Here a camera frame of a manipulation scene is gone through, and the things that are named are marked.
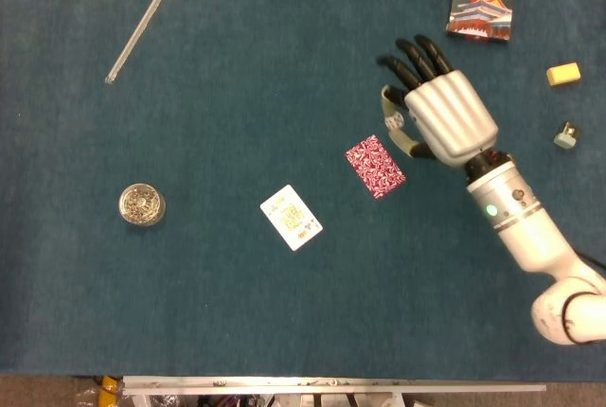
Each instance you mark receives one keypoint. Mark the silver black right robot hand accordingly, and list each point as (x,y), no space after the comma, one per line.
(450,113)

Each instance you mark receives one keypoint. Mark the small white die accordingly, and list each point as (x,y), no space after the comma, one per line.
(395,121)

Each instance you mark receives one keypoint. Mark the red patterned playing card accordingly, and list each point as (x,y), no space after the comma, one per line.
(375,166)

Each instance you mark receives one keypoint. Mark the yellow mahjong tile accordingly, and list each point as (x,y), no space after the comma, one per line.
(563,74)

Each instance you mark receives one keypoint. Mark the white face-up playing card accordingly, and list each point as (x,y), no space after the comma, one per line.
(291,217)

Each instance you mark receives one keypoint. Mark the teal felt table mat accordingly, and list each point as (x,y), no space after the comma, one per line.
(237,293)

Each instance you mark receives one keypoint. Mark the round glass cup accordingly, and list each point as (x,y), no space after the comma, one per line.
(141,204)

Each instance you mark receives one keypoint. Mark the clear glass rod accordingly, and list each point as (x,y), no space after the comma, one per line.
(138,31)

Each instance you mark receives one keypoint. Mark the yellow object under table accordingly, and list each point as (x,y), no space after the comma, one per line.
(108,390)

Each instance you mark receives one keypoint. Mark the white metal frame rail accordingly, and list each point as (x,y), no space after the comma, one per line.
(331,385)

